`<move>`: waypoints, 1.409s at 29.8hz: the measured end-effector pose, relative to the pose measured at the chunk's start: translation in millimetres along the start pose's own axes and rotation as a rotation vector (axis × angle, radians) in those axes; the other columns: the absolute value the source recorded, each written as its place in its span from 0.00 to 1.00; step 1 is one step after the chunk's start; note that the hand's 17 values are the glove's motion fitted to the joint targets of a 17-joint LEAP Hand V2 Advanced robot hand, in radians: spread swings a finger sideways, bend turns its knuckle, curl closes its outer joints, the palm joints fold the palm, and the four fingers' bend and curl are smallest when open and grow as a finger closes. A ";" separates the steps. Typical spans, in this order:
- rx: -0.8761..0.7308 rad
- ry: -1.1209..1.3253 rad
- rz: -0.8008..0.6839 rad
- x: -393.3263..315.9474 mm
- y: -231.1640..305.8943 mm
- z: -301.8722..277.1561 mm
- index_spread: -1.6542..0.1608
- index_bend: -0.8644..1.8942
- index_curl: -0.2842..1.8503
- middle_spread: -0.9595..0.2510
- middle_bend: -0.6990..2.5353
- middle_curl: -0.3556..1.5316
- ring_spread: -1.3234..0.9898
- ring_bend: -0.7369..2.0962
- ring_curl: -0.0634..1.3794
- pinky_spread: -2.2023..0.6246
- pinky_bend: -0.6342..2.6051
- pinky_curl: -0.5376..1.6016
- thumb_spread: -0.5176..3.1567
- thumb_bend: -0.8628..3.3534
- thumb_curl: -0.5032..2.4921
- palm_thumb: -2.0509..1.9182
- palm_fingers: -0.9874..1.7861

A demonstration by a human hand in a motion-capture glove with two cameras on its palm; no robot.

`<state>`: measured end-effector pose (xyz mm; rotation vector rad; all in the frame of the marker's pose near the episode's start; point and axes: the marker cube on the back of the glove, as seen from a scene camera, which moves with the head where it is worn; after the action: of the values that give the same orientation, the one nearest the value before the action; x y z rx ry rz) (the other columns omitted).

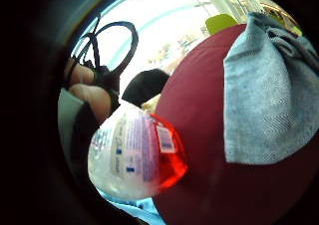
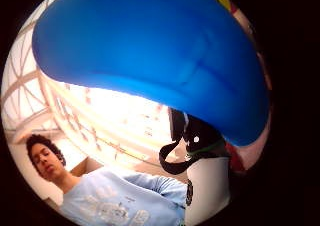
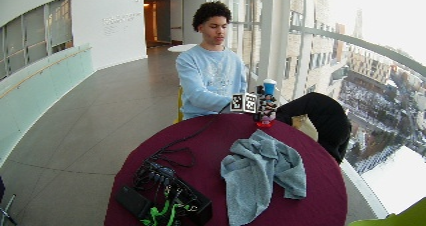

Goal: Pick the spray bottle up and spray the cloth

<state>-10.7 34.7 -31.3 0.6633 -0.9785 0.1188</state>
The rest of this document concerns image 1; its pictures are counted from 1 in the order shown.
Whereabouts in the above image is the clear plastic bottle red label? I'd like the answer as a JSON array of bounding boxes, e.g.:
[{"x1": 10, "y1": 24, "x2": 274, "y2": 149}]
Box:
[{"x1": 87, "y1": 105, "x2": 189, "y2": 201}]

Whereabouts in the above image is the green chair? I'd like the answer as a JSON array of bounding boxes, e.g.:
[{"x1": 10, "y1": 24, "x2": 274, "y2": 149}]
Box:
[{"x1": 204, "y1": 13, "x2": 239, "y2": 36}]

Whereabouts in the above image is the blue-grey cloth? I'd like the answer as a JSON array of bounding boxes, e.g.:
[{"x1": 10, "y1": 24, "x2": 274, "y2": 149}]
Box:
[{"x1": 222, "y1": 11, "x2": 319, "y2": 165}]

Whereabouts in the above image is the black cable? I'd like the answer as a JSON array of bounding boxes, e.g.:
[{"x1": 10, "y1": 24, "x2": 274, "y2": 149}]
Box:
[{"x1": 75, "y1": 15, "x2": 140, "y2": 84}]

